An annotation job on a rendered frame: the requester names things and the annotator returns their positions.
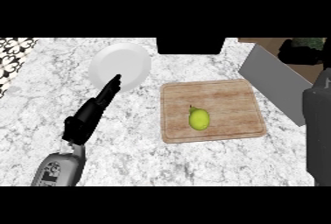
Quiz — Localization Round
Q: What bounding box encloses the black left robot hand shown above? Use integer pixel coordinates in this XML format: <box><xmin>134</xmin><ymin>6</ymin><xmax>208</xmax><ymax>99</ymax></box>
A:
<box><xmin>60</xmin><ymin>73</ymin><xmax>122</xmax><ymax>146</ymax></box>

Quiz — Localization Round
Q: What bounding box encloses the dark plant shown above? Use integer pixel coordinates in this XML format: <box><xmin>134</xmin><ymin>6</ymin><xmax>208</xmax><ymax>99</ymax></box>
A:
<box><xmin>276</xmin><ymin>38</ymin><xmax>331</xmax><ymax>67</ymax></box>

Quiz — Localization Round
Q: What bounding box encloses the wooden cutting board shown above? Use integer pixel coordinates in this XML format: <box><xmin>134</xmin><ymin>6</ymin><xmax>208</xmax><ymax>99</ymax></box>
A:
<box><xmin>159</xmin><ymin>79</ymin><xmax>269</xmax><ymax>144</ymax></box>

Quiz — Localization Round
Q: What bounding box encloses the yellow-green squash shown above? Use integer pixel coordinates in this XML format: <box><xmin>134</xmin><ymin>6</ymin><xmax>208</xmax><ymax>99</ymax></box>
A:
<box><xmin>187</xmin><ymin>105</ymin><xmax>212</xmax><ymax>131</ymax></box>

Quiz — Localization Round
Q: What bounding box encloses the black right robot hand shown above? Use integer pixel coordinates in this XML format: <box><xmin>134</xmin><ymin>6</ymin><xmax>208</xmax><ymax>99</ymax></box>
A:
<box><xmin>301</xmin><ymin>67</ymin><xmax>331</xmax><ymax>187</ymax></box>

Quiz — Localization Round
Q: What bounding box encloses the white round plate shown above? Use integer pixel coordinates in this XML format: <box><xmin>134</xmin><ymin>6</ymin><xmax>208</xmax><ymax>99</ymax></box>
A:
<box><xmin>87</xmin><ymin>42</ymin><xmax>152</xmax><ymax>93</ymax></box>

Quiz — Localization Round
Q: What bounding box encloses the grey flat panel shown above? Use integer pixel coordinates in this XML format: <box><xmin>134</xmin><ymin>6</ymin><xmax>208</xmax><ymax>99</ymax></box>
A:
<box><xmin>238</xmin><ymin>44</ymin><xmax>314</xmax><ymax>127</ymax></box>

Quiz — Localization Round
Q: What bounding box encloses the black box appliance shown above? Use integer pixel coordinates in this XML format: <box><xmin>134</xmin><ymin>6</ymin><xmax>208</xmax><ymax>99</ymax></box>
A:
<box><xmin>155</xmin><ymin>38</ymin><xmax>226</xmax><ymax>55</ymax></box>

